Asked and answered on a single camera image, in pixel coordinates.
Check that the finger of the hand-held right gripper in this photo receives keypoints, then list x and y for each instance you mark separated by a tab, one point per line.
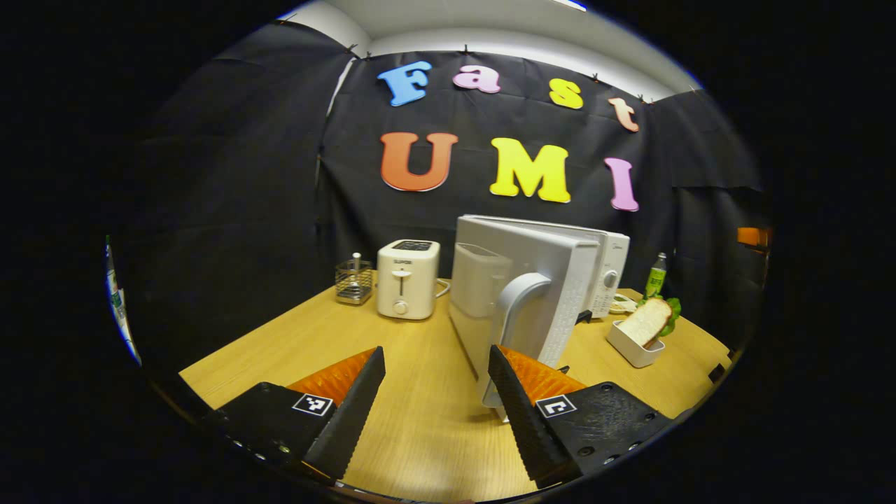
752	236

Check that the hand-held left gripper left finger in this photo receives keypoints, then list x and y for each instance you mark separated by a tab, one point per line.
350	420

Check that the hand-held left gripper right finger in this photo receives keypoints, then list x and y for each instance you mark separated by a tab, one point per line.
528	427

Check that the bread and lettuce sandwich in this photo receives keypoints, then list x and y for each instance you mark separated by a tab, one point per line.
647	320

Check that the white microwave oven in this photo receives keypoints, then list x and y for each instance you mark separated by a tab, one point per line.
539	280

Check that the green drink bottle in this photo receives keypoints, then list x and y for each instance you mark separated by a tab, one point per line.
656	280

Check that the small white tray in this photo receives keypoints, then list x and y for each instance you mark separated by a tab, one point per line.
630	350

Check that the white divided grain plate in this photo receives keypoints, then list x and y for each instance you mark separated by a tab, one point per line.
623	304

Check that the cream toaster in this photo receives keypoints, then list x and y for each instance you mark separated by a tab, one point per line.
406	280

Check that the white and blue object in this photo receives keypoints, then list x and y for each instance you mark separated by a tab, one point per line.
117	301

